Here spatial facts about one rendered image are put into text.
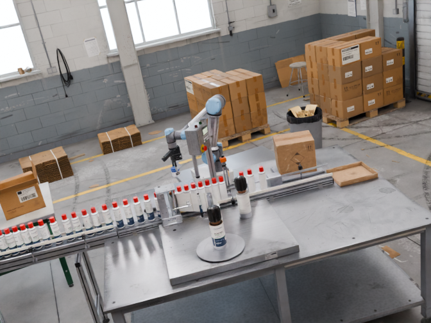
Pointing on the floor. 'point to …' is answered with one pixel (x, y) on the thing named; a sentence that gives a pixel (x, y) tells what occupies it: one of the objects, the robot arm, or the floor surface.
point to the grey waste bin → (315, 129)
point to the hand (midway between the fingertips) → (175, 169)
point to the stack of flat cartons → (49, 165)
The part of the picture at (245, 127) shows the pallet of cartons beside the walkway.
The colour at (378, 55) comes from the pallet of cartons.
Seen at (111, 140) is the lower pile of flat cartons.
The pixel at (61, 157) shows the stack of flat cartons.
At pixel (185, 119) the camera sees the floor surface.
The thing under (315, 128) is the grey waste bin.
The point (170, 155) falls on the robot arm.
